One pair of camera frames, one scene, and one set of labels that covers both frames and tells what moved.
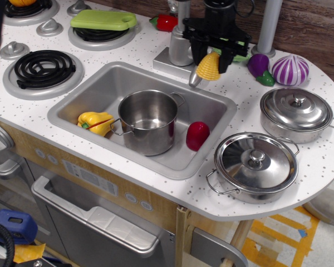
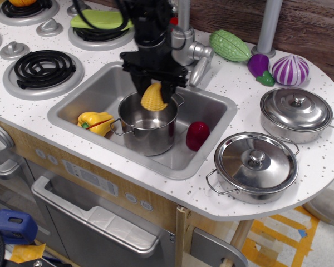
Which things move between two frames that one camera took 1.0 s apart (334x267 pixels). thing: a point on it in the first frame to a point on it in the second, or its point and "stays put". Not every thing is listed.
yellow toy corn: (209, 68) to (152, 99)
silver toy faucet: (178, 55) stays put
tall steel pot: (147, 121) stays put
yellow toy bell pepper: (99, 123) stays put
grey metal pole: (268, 28) stays put
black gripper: (217, 33) to (156, 63)
